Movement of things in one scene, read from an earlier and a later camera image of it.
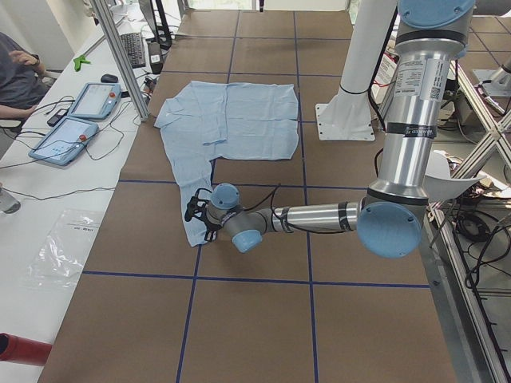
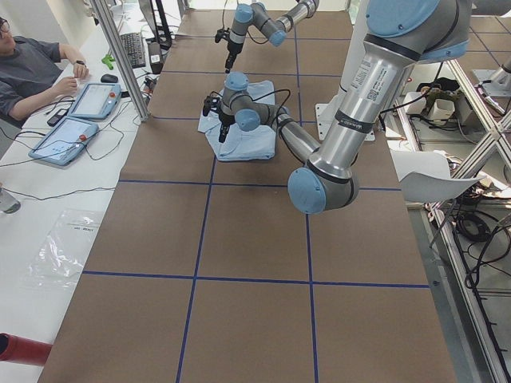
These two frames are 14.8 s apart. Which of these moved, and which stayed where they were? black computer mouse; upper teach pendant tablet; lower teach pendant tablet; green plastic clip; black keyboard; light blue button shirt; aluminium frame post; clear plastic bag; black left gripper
Moved: light blue button shirt; green plastic clip; black left gripper
Stayed: clear plastic bag; aluminium frame post; lower teach pendant tablet; black computer mouse; black keyboard; upper teach pendant tablet
